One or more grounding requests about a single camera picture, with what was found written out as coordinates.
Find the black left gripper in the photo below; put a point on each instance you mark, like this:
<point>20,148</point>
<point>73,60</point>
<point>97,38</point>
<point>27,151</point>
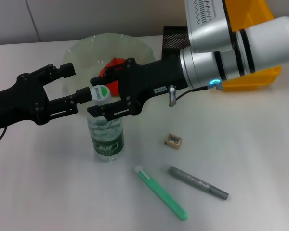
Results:
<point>17,103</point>

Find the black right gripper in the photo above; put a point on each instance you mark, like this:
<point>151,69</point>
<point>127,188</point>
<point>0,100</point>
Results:
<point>154,77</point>

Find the orange fruit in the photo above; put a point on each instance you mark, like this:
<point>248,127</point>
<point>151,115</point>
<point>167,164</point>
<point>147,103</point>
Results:
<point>112,88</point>

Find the clear water bottle green label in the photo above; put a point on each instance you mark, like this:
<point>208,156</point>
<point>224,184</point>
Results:
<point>106,139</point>

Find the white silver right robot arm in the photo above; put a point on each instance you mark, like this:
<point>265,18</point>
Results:
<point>243,48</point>

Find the green glass fruit plate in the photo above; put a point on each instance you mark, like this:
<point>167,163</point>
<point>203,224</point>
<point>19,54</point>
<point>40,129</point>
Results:
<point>86,53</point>

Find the beige eraser with barcode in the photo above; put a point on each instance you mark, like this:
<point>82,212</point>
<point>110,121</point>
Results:
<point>173,140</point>

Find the black mesh pen holder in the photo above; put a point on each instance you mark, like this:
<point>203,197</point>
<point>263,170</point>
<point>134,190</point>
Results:
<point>175,41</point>

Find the mint green pen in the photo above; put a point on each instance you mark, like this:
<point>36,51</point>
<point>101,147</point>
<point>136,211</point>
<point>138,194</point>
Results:
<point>161,190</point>

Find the grey glitter marker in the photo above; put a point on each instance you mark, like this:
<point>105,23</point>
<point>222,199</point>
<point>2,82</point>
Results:
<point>195,181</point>

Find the yellow plastic bin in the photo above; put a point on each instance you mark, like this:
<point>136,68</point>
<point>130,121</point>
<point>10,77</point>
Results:
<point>255,79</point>

